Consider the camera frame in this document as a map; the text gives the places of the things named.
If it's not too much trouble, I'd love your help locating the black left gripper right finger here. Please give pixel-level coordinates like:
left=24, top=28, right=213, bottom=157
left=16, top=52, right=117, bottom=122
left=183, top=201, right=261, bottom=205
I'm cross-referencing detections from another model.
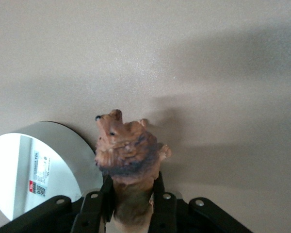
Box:
left=147, top=171, right=253, bottom=233

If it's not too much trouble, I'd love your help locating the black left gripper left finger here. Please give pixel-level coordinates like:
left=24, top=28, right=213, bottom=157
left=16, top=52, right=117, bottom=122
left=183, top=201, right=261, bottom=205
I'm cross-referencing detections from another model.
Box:
left=0, top=176, right=114, bottom=233

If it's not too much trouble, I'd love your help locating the brown lion statue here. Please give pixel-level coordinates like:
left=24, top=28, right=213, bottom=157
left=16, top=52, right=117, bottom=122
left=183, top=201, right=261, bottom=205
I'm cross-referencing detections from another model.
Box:
left=94, top=109, right=172, bottom=233

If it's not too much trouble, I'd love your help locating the white round desk lamp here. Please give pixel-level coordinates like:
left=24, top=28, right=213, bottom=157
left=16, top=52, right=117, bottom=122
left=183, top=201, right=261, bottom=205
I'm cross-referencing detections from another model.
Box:
left=0, top=120, right=105, bottom=222

